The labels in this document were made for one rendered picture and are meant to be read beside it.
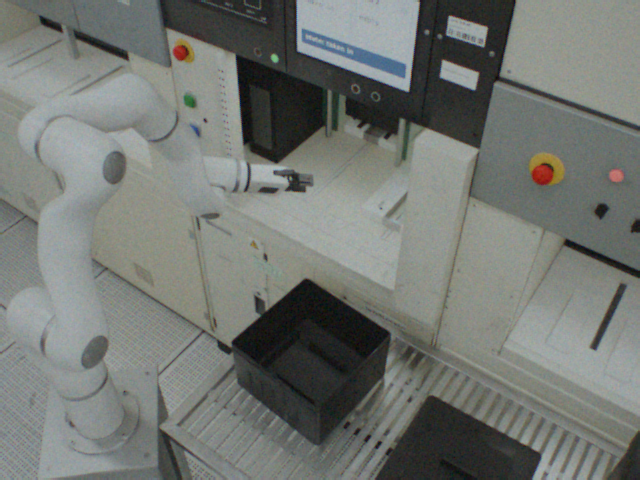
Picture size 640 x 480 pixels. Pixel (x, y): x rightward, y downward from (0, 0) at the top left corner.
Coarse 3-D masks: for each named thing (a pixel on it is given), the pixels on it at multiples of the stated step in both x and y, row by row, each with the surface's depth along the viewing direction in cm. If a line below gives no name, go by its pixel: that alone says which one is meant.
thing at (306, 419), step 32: (320, 288) 165; (256, 320) 157; (288, 320) 170; (320, 320) 174; (352, 320) 163; (256, 352) 165; (288, 352) 170; (320, 352) 167; (352, 352) 170; (384, 352) 157; (256, 384) 155; (288, 384) 161; (320, 384) 163; (352, 384) 149; (288, 416) 153; (320, 416) 143
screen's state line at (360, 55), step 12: (312, 36) 136; (324, 36) 134; (324, 48) 136; (336, 48) 135; (348, 48) 133; (360, 48) 131; (360, 60) 133; (372, 60) 131; (384, 60) 129; (396, 72) 129
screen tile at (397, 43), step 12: (360, 0) 124; (372, 0) 122; (384, 0) 121; (372, 12) 124; (384, 12) 122; (396, 12) 121; (360, 24) 127; (396, 24) 122; (408, 24) 121; (360, 36) 129; (372, 36) 127; (384, 36) 126; (396, 36) 124; (408, 36) 122; (384, 48) 127; (396, 48) 126; (408, 48) 124
